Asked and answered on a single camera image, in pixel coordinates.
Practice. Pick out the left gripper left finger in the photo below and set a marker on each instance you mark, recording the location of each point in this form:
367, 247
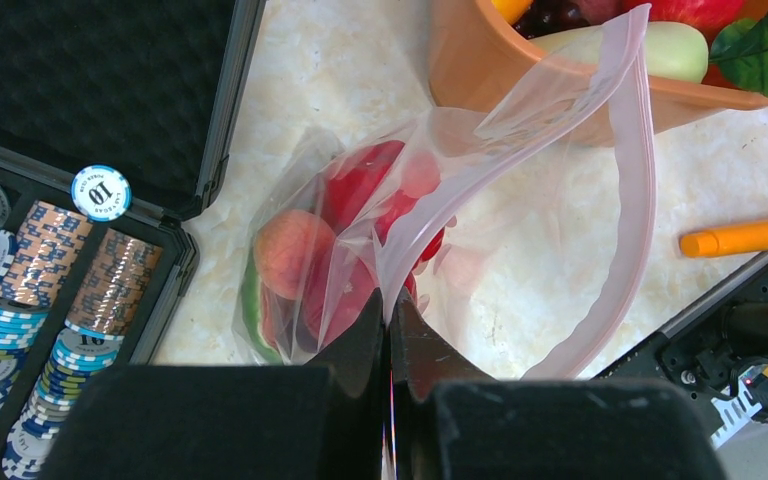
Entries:
319, 420

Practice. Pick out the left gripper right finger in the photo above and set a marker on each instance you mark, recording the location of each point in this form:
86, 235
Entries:
452, 421

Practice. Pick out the clear zip top bag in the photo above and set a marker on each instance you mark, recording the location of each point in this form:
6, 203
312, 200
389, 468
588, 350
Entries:
548, 203

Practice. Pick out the red toy bell pepper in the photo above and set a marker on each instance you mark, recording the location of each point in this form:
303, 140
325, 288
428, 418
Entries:
397, 207

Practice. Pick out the red toy tomato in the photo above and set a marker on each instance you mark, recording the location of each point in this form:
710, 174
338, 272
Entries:
349, 187

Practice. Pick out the toy watermelon slice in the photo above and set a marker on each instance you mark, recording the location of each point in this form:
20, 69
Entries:
253, 313

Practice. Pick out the white ten poker chip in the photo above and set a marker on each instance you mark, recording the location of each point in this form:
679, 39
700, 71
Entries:
101, 193

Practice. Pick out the orange fruit basket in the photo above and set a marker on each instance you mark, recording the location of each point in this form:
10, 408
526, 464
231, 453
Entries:
475, 58

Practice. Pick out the black poker chip case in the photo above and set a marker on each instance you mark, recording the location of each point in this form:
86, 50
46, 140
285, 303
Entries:
149, 88

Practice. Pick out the orange toy carrot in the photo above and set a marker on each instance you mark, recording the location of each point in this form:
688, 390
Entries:
726, 240

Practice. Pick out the pale green toy eggplant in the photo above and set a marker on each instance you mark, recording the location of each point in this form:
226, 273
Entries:
672, 50

